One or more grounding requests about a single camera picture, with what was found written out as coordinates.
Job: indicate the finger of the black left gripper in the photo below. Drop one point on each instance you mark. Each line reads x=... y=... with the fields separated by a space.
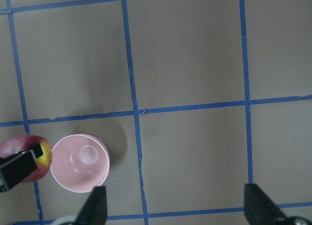
x=16 y=167

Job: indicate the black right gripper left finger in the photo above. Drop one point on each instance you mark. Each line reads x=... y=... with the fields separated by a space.
x=94 y=210

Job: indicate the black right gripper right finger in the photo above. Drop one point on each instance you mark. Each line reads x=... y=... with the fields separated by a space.
x=259 y=209

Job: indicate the red apple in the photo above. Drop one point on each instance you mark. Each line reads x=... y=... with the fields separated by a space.
x=25 y=142

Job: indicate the pink bowl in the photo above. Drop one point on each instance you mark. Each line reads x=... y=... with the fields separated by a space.
x=80 y=162

